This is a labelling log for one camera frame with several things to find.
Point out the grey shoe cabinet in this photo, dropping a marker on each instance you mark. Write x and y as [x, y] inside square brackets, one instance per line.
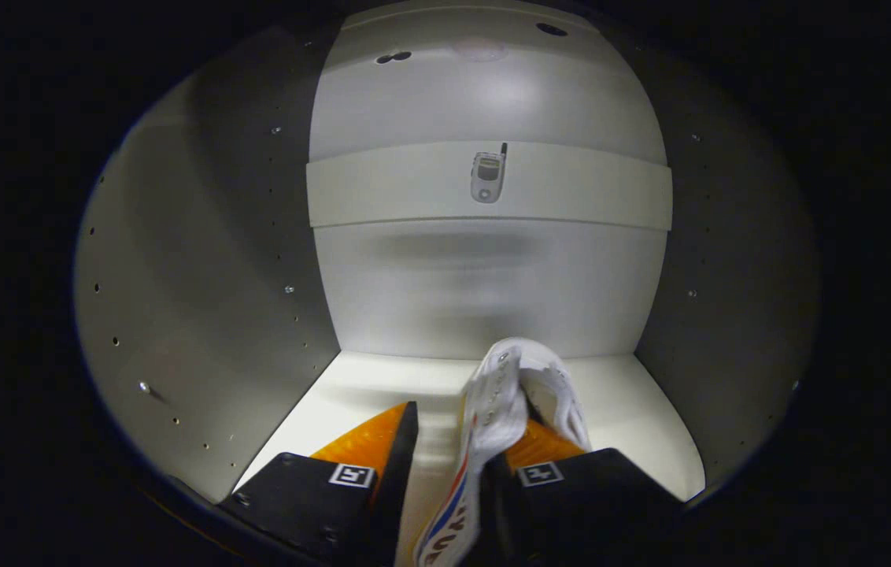
[485, 291]

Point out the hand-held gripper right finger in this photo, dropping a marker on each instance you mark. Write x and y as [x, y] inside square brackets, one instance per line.
[571, 508]

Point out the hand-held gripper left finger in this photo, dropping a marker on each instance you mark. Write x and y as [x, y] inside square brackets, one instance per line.
[312, 504]

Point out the white canvas shoe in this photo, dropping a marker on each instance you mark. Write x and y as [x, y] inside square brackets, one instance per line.
[493, 409]

